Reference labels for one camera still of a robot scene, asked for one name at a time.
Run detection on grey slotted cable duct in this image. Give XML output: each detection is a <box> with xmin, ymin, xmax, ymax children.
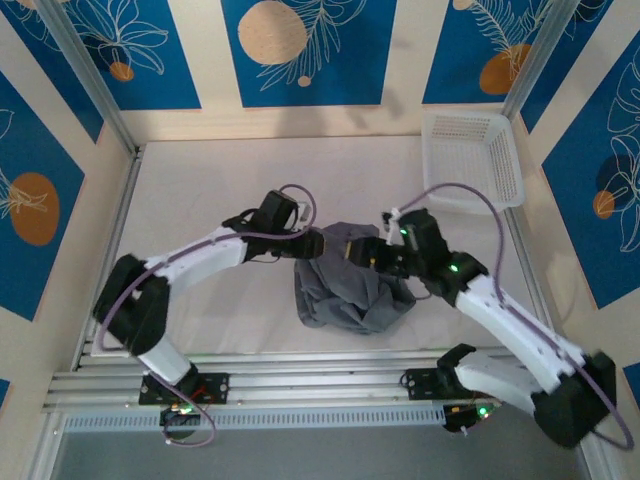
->
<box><xmin>62</xmin><ymin>405</ymin><xmax>446</xmax><ymax>434</ymax></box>

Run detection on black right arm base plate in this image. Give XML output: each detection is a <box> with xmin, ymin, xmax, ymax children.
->
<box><xmin>405</xmin><ymin>367</ymin><xmax>499</xmax><ymax>401</ymax></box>

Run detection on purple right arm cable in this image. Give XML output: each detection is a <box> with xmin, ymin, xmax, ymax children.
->
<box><xmin>392</xmin><ymin>182</ymin><xmax>635</xmax><ymax>450</ymax></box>

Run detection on white perforated plastic basket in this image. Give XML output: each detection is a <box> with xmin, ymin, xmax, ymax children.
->
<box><xmin>421</xmin><ymin>110</ymin><xmax>526</xmax><ymax>216</ymax></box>

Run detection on grey t-shirt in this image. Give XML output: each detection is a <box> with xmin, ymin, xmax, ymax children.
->
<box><xmin>292</xmin><ymin>222</ymin><xmax>419</xmax><ymax>336</ymax></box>

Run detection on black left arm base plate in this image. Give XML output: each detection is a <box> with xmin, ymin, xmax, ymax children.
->
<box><xmin>138</xmin><ymin>372</ymin><xmax>231</xmax><ymax>406</ymax></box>

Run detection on aluminium mounting rail frame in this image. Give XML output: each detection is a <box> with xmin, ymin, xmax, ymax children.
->
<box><xmin>42</xmin><ymin>349</ymin><xmax>594</xmax><ymax>414</ymax></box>

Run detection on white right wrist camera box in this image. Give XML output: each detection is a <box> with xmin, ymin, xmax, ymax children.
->
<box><xmin>382</xmin><ymin>207</ymin><xmax>404</xmax><ymax>246</ymax></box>

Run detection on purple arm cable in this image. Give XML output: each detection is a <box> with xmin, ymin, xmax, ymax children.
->
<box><xmin>96</xmin><ymin>183</ymin><xmax>319</xmax><ymax>446</ymax></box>
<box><xmin>392</xmin><ymin>182</ymin><xmax>635</xmax><ymax>450</ymax></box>

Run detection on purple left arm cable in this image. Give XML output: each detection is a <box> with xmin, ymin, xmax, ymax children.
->
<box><xmin>96</xmin><ymin>183</ymin><xmax>319</xmax><ymax>446</ymax></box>

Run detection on blue floral wall panel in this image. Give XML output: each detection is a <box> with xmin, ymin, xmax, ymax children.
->
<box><xmin>7</xmin><ymin>0</ymin><xmax>202</xmax><ymax>112</ymax></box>
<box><xmin>422</xmin><ymin>0</ymin><xmax>566</xmax><ymax>106</ymax></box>
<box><xmin>0</xmin><ymin>9</ymin><xmax>105</xmax><ymax>145</ymax></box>
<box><xmin>519</xmin><ymin>0</ymin><xmax>616</xmax><ymax>134</ymax></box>
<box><xmin>542</xmin><ymin>47</ymin><xmax>640</xmax><ymax>310</ymax></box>
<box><xmin>0</xmin><ymin>72</ymin><xmax>87</xmax><ymax>322</ymax></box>
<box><xmin>221</xmin><ymin>0</ymin><xmax>399</xmax><ymax>109</ymax></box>

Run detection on aluminium corner post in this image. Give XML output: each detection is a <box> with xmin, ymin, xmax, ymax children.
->
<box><xmin>35</xmin><ymin>0</ymin><xmax>146</xmax><ymax>157</ymax></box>
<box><xmin>501</xmin><ymin>0</ymin><xmax>589</xmax><ymax>121</ymax></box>

